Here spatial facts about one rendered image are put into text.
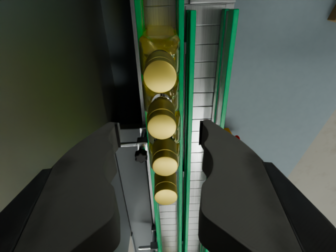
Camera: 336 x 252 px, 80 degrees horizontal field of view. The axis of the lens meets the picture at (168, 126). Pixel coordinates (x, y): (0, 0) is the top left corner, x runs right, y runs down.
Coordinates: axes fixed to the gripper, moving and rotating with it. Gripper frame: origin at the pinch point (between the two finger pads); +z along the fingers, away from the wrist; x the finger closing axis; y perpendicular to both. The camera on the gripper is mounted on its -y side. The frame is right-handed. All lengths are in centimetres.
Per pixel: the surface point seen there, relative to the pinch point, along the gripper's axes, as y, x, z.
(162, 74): -0.5, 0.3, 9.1
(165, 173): 12.6, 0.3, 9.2
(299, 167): 120, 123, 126
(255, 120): 28, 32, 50
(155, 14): -5.0, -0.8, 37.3
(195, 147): 29.6, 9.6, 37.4
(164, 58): -1.8, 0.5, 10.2
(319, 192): 155, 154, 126
